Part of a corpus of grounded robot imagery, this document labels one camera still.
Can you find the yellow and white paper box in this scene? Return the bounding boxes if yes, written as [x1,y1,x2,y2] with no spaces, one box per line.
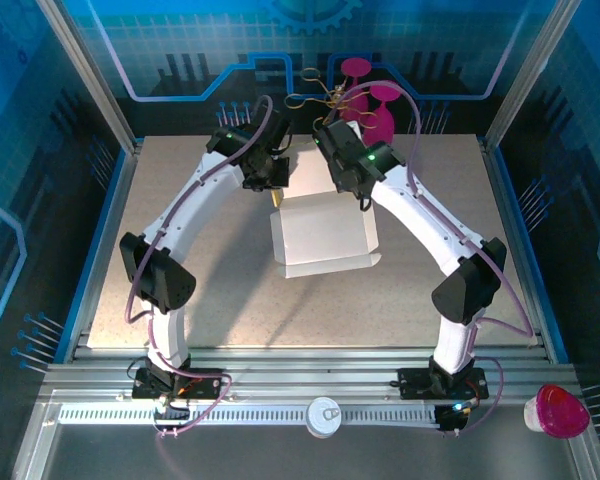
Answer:
[269,147,382,280]

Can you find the white pull-tab tin can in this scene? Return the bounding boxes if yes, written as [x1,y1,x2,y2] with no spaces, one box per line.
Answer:
[305,396,343,440]

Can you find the gold wire stand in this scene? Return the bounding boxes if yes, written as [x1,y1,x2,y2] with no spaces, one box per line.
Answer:
[284,67,379,132]

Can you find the aluminium right side rail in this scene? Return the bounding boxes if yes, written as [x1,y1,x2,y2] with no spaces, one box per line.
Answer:
[479,137,569,364]

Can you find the aluminium rail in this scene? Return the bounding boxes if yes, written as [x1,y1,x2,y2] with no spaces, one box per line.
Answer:
[479,137,569,364]
[69,139,144,364]

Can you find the aluminium left side rail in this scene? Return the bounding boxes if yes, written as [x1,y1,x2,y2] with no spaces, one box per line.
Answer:
[69,139,144,364]

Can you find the aluminium front frame rails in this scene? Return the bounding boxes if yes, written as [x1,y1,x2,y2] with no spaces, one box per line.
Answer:
[39,344,581,406]

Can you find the aluminium right frame post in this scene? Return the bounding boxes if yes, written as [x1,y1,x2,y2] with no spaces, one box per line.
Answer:
[482,0,566,151]

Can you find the aluminium frame post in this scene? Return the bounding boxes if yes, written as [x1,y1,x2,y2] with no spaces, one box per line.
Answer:
[35,0,142,154]
[482,0,566,151]

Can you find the aluminium left frame post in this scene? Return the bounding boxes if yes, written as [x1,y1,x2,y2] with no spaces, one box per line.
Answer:
[35,0,142,154]

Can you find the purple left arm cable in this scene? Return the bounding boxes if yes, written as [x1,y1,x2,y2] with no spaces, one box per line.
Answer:
[123,94,275,441]

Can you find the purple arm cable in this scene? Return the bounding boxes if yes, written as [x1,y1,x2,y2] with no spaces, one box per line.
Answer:
[123,94,275,441]
[329,81,536,439]

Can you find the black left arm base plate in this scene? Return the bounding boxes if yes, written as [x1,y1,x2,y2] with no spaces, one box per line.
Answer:
[132,367,234,401]

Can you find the slotted white cable duct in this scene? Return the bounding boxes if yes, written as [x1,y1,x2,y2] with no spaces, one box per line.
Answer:
[57,403,456,427]

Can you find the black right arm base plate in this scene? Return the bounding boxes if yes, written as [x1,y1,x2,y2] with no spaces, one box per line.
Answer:
[397,367,489,401]

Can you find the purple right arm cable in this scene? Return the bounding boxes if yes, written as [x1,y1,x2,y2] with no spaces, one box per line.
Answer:
[329,81,536,439]

